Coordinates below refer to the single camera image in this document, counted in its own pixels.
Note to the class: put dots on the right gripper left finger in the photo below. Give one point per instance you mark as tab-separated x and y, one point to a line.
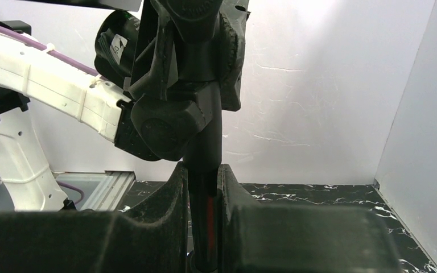
149	237

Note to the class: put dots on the black music stand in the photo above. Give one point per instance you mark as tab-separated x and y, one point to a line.
187	125

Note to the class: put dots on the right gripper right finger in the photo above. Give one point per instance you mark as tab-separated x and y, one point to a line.
267	237

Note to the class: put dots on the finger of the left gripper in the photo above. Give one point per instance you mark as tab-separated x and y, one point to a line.
153	52
233	18

